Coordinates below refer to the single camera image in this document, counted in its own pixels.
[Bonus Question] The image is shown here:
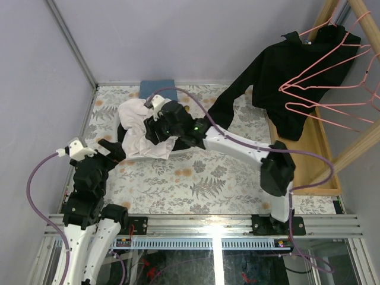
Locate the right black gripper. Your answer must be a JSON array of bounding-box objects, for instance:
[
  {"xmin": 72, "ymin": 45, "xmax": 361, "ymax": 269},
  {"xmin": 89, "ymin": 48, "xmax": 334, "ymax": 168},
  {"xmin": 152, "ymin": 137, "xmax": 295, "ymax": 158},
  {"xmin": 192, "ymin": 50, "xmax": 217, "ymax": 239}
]
[{"xmin": 144, "ymin": 112, "xmax": 183, "ymax": 146}]

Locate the white shirt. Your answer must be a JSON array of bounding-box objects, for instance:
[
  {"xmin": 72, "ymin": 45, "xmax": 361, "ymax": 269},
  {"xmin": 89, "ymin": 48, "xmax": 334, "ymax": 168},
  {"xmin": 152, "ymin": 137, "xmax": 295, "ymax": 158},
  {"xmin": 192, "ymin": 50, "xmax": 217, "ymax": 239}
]
[{"xmin": 118, "ymin": 98, "xmax": 177, "ymax": 160}]

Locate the pink hanger front black shirt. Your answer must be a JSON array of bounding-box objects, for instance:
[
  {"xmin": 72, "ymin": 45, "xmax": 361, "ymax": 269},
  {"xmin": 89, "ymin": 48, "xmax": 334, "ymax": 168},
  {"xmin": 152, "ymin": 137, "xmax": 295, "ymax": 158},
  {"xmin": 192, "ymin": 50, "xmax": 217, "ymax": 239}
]
[{"xmin": 279, "ymin": 50, "xmax": 379, "ymax": 111}]

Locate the pink hanger of white shirt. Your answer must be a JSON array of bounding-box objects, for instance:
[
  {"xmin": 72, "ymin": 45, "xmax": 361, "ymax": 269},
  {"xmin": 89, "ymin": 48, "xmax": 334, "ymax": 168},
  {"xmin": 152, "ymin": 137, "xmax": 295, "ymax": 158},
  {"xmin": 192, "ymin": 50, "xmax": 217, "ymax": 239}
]
[{"xmin": 287, "ymin": 29, "xmax": 377, "ymax": 100}]

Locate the pink wire hanger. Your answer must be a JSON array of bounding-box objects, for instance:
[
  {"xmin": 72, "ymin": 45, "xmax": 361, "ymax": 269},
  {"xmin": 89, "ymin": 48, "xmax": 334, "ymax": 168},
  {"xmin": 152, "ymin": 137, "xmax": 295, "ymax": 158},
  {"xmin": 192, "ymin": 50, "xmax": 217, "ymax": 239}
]
[{"xmin": 285, "ymin": 101, "xmax": 379, "ymax": 132}]

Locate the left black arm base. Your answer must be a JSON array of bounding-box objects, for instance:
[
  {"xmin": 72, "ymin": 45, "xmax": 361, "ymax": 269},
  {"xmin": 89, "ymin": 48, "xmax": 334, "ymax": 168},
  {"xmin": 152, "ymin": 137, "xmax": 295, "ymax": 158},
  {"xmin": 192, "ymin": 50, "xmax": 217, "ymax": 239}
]
[{"xmin": 119, "ymin": 216, "xmax": 148, "ymax": 236}]

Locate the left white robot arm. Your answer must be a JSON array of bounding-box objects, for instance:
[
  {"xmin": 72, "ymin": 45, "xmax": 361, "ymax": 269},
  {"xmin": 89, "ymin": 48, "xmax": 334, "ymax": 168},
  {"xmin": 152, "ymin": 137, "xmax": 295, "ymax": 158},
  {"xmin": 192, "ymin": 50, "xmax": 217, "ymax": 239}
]
[{"xmin": 54, "ymin": 138, "xmax": 130, "ymax": 284}]

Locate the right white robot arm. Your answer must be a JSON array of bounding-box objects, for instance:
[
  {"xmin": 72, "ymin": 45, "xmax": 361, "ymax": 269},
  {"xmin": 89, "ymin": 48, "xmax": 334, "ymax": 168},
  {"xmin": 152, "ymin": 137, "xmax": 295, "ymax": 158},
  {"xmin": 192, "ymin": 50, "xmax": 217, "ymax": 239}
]
[{"xmin": 144, "ymin": 95, "xmax": 296, "ymax": 234}]

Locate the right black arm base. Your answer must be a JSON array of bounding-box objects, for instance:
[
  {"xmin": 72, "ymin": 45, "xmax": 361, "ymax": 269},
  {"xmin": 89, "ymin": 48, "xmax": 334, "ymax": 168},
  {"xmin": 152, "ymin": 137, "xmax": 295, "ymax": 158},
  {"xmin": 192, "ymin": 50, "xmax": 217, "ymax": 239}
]
[{"xmin": 250, "ymin": 214, "xmax": 306, "ymax": 236}]

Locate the white plastic basket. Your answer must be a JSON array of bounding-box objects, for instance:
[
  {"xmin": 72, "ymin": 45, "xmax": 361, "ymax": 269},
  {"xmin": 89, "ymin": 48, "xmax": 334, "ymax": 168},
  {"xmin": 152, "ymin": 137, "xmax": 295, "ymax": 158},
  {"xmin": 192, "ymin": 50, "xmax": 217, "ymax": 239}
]
[{"xmin": 113, "ymin": 116, "xmax": 196, "ymax": 161}]

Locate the folded blue cloth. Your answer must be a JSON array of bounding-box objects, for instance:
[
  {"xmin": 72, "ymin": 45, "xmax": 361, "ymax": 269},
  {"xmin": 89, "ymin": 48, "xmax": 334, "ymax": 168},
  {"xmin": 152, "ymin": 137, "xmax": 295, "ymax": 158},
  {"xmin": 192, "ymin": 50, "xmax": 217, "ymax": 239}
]
[{"xmin": 139, "ymin": 80, "xmax": 178, "ymax": 100}]

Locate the wooden clothes rack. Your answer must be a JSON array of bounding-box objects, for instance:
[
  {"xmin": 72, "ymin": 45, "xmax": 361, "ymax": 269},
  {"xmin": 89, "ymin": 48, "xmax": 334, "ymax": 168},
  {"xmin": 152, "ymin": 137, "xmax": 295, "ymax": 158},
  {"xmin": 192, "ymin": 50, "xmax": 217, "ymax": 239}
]
[{"xmin": 268, "ymin": 1, "xmax": 379, "ymax": 197}]

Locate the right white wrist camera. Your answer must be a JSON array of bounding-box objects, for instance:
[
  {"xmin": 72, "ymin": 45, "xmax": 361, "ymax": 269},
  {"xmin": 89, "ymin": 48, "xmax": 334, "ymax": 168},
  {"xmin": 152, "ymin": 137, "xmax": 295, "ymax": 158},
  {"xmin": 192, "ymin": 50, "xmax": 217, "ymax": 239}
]
[{"xmin": 144, "ymin": 94, "xmax": 166, "ymax": 121}]

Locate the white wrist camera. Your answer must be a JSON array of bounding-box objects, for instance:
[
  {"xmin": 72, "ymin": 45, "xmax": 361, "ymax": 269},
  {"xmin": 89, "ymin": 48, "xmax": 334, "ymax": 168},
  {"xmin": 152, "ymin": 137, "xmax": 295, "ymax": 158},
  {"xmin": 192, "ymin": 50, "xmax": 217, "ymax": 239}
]
[
  {"xmin": 56, "ymin": 137, "xmax": 97, "ymax": 162},
  {"xmin": 144, "ymin": 94, "xmax": 166, "ymax": 121}
]

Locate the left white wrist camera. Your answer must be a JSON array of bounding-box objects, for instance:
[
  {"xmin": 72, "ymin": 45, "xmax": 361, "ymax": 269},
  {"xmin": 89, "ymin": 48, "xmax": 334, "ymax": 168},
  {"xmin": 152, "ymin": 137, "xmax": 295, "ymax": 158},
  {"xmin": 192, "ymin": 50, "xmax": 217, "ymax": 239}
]
[{"xmin": 56, "ymin": 137, "xmax": 97, "ymax": 162}]

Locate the aluminium mounting rail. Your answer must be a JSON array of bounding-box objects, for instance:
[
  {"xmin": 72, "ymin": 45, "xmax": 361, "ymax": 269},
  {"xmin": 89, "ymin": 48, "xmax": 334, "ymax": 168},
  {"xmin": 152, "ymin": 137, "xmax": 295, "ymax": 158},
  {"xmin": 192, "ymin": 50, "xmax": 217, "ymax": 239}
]
[{"xmin": 44, "ymin": 213, "xmax": 363, "ymax": 237}]

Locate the grey slotted cable duct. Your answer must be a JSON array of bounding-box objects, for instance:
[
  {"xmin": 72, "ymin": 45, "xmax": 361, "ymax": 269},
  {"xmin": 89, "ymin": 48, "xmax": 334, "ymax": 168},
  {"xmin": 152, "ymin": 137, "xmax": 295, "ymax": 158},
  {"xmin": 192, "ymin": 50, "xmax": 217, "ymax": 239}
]
[{"xmin": 109, "ymin": 237, "xmax": 291, "ymax": 251}]

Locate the aluminium corner frame post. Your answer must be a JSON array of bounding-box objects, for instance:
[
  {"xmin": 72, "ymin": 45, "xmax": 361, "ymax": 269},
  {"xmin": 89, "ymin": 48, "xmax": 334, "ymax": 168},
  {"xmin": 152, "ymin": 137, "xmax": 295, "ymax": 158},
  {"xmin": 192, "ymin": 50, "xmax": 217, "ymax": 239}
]
[{"xmin": 44, "ymin": 0, "xmax": 99, "ymax": 90}]

